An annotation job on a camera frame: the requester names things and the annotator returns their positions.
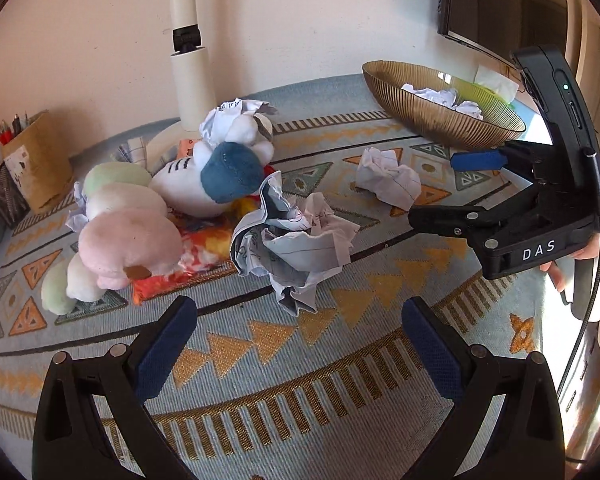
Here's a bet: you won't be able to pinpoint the black mesh pen holder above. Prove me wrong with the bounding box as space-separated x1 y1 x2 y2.
0 162 30 229

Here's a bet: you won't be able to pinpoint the pastel caterpillar plush toy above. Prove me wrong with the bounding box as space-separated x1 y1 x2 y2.
41 162 184 315

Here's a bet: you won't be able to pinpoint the cream desk lamp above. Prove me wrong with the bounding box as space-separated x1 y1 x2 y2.
146 0 218 166

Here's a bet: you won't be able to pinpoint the bamboo pen holder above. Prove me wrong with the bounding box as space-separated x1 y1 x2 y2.
0 110 74 214

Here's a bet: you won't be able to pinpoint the white grey paper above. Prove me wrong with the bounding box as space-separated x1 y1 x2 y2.
199 98 277 148

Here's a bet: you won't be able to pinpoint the orange red patterned cloth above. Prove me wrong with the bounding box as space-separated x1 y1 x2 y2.
132 196 260 306

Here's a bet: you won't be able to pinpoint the black wall monitor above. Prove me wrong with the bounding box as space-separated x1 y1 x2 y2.
438 0 568 64

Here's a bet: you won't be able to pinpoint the large printed paper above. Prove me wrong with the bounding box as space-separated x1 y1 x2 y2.
230 171 360 316

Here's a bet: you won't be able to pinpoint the person's right hand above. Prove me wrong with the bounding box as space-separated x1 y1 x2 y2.
538 231 600 311

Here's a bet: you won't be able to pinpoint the pens and pencils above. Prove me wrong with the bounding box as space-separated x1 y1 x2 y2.
0 115 29 172

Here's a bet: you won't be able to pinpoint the crumpled paper in bowl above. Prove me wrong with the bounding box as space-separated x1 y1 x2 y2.
401 82 483 120

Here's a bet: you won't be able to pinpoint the crumpled grid paper ball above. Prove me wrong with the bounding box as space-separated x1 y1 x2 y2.
355 148 422 211

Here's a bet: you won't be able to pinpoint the tissue box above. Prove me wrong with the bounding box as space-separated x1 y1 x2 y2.
474 65 519 104

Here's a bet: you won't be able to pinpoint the gold ribbed bowl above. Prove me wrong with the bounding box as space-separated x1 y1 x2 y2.
362 60 526 150

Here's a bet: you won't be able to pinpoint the patterned woven tablecloth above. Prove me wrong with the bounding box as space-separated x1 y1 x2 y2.
0 75 545 479

